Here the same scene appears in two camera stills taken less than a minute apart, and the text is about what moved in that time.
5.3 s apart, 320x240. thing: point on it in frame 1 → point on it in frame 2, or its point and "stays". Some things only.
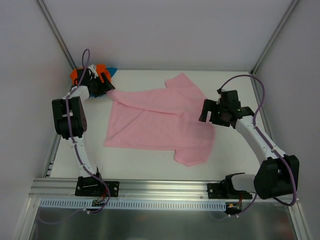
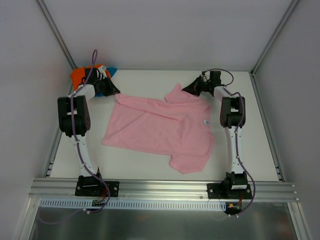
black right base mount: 226,190 stays
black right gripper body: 214,115 → 199,85
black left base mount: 91,186 stays
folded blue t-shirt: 112,70 stays
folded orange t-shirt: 100,69 stays
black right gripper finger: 208,103 → 192,86
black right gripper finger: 203,116 → 193,88
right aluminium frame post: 290,8 stays
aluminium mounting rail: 130,189 stays
